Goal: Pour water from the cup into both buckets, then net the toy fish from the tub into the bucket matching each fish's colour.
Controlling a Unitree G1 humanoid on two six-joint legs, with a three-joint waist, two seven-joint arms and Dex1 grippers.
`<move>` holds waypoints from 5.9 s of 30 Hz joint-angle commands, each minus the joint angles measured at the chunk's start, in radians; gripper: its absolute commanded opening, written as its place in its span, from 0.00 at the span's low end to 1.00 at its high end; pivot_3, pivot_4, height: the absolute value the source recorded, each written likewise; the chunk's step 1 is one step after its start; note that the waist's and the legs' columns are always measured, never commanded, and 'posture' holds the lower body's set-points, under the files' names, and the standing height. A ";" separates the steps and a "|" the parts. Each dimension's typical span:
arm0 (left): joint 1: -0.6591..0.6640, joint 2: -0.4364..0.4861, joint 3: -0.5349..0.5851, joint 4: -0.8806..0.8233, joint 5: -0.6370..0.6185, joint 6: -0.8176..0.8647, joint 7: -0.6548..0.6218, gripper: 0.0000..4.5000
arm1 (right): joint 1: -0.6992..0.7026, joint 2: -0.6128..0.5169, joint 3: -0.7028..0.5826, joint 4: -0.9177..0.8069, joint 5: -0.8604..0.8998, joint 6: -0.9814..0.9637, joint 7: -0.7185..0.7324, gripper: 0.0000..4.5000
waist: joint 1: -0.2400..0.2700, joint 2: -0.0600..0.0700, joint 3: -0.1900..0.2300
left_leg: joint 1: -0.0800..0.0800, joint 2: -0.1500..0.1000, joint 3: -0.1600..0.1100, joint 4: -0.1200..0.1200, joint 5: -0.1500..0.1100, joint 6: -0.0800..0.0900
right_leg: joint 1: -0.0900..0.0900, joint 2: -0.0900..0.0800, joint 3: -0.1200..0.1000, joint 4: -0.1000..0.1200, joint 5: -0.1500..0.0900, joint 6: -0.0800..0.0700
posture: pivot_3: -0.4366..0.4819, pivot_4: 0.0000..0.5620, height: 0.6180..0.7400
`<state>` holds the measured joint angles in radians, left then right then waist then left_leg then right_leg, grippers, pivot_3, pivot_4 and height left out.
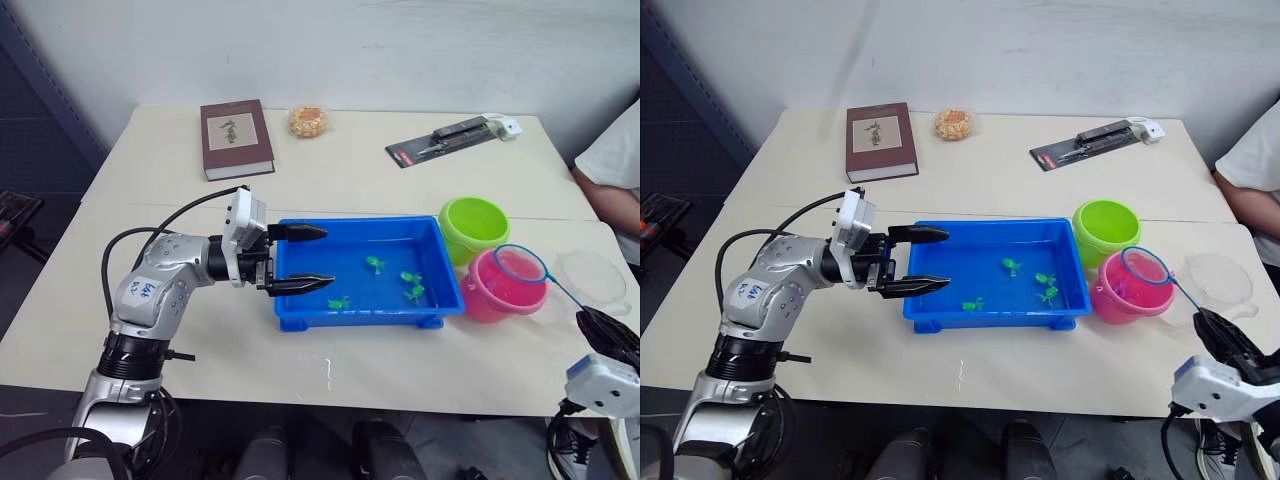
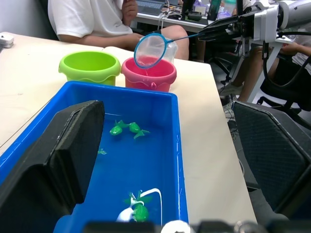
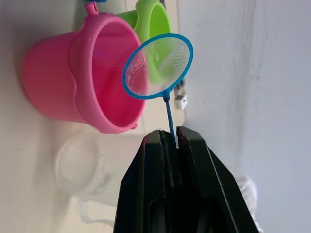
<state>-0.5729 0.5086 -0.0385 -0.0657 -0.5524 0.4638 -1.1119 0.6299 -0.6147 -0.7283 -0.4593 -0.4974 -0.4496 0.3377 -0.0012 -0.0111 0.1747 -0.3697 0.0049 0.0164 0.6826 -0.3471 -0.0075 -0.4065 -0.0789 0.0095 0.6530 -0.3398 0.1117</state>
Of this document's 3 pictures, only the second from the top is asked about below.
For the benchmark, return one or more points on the black office chair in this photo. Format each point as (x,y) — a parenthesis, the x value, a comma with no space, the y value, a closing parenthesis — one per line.
(284,92)

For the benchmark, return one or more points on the white background desk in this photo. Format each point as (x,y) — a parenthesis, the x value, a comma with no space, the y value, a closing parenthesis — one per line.
(175,21)

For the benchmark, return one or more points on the blue hand net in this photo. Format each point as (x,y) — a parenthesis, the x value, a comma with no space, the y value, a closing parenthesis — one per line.
(150,48)

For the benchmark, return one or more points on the white small device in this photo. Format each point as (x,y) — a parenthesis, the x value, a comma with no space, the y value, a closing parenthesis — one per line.
(6,40)

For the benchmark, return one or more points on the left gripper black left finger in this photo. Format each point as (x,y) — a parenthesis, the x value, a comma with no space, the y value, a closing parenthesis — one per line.
(36,194)

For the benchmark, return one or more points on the clear plastic cup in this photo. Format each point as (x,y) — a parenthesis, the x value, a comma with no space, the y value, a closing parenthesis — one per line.
(172,52)

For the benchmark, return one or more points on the green plastic bucket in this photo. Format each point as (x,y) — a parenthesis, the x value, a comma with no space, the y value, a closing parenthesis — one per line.
(90,72)

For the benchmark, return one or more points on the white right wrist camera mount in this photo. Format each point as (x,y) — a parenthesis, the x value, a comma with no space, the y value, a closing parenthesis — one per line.
(266,21)

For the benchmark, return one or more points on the pink plastic bucket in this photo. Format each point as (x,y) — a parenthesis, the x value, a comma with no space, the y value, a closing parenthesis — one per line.
(145,81)

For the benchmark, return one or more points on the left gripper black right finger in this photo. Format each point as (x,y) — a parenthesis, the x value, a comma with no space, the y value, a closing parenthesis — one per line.
(272,157)

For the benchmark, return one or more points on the blue plastic tub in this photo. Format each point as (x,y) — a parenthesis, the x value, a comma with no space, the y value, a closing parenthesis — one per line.
(136,160)

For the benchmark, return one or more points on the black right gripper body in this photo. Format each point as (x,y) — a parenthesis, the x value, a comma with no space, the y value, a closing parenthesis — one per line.
(247,25)

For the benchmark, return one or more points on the dark drinking bottle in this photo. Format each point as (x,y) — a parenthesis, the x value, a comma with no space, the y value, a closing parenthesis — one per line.
(213,9)

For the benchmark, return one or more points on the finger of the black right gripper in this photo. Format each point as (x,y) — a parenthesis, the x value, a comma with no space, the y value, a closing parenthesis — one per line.
(223,23)
(218,36)

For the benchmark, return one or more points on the grey laptop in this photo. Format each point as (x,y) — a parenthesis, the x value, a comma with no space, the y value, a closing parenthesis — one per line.
(150,6)

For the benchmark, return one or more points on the person in white shirt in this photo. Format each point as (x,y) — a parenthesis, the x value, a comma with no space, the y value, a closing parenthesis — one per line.
(80,17)

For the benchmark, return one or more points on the seated person with bare legs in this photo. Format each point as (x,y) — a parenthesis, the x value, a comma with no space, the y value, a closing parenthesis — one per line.
(252,72)

